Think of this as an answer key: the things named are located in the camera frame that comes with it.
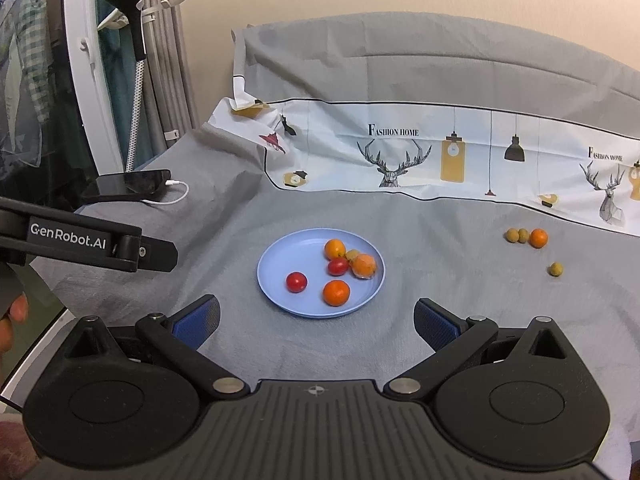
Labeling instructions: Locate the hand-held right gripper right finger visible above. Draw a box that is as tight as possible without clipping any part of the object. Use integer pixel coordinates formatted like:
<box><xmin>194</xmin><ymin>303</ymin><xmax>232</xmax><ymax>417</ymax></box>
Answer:
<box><xmin>382</xmin><ymin>298</ymin><xmax>581</xmax><ymax>401</ymax></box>

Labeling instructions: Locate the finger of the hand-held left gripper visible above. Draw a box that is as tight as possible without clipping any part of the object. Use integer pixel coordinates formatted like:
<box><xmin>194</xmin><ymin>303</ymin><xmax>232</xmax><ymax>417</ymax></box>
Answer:
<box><xmin>136</xmin><ymin>239</ymin><xmax>179</xmax><ymax>274</ymax></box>

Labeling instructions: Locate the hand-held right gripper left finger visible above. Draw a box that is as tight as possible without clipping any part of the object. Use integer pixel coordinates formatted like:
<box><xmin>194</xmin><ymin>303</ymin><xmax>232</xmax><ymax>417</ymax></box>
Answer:
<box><xmin>62</xmin><ymin>295</ymin><xmax>251</xmax><ymax>401</ymax></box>

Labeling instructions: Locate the blue plate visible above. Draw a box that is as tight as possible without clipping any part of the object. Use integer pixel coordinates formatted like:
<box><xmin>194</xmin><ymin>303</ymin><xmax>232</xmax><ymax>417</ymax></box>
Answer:
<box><xmin>257</xmin><ymin>228</ymin><xmax>386</xmax><ymax>319</ymax></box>

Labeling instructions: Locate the person's left hand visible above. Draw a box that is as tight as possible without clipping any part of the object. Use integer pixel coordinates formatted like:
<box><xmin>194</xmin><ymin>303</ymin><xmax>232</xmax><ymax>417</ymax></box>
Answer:
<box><xmin>0</xmin><ymin>294</ymin><xmax>29</xmax><ymax>356</ymax></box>

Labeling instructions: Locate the black flat device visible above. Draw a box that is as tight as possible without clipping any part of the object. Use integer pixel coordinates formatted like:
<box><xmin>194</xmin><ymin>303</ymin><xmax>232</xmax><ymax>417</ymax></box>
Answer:
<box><xmin>75</xmin><ymin>186</ymin><xmax>166</xmax><ymax>206</ymax></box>

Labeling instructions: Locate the coarse grey cloth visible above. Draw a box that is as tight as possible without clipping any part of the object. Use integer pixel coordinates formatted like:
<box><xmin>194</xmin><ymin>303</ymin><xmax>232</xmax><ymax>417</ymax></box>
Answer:
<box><xmin>30</xmin><ymin>125</ymin><xmax>266</xmax><ymax>331</ymax></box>

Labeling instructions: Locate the grey printed tablecloth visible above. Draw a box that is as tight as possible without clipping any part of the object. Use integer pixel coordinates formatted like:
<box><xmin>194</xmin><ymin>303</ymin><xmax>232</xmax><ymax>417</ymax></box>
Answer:
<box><xmin>190</xmin><ymin>10</ymin><xmax>640</xmax><ymax>461</ymax></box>

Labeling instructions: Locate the black smartphone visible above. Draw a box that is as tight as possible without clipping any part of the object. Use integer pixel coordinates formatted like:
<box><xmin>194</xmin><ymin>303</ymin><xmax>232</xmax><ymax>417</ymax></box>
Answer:
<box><xmin>95</xmin><ymin>170</ymin><xmax>172</xmax><ymax>198</ymax></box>

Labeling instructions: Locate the plaid hanging shirt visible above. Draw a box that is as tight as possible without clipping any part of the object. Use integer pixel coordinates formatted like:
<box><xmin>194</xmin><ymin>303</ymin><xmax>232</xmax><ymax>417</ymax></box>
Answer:
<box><xmin>0</xmin><ymin>0</ymin><xmax>66</xmax><ymax>126</ymax></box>

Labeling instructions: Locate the grey curtain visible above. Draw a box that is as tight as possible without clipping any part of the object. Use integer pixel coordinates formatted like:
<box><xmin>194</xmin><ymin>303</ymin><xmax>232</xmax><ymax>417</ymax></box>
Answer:
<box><xmin>142</xmin><ymin>0</ymin><xmax>201</xmax><ymax>156</ymax></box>

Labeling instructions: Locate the black steamer head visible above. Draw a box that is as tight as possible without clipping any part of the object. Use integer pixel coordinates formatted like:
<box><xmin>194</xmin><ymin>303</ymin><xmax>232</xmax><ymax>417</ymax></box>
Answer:
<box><xmin>104</xmin><ymin>0</ymin><xmax>147</xmax><ymax>61</ymax></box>

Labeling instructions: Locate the white charging cable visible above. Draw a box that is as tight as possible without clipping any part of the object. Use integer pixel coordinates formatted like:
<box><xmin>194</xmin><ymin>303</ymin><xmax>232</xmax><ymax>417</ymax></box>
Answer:
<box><xmin>141</xmin><ymin>179</ymin><xmax>190</xmax><ymax>206</ymax></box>

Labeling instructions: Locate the striped steamer hose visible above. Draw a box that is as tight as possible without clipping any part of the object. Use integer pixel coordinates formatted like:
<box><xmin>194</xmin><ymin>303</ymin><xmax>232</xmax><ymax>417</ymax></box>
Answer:
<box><xmin>125</xmin><ymin>59</ymin><xmax>147</xmax><ymax>173</ymax></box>

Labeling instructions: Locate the white frame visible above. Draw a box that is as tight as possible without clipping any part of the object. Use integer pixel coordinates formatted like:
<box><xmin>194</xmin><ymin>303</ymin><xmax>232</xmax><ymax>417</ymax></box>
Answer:
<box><xmin>64</xmin><ymin>0</ymin><xmax>126</xmax><ymax>176</ymax></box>

